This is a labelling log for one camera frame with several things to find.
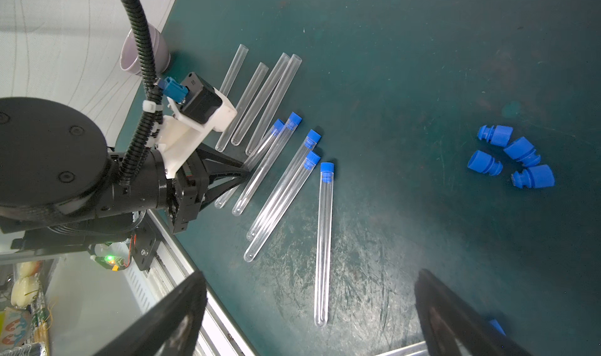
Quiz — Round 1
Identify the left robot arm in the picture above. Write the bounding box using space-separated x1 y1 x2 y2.
1 0 250 270

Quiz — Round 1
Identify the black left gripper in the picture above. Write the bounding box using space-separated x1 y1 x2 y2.
167 143 250 233

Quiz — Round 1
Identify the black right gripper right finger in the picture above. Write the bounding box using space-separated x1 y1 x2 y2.
414 269 530 355

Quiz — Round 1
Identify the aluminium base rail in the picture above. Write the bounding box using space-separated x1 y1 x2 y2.
125 211 258 355

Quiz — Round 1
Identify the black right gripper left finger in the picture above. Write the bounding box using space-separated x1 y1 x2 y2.
97 271 208 356

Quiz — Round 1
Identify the blue stopper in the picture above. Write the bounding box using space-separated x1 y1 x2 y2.
511 165 556 189
467 150 503 176
477 125 513 148
503 137 542 168

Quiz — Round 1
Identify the purple bowl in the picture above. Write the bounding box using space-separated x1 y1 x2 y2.
119 22 172 77

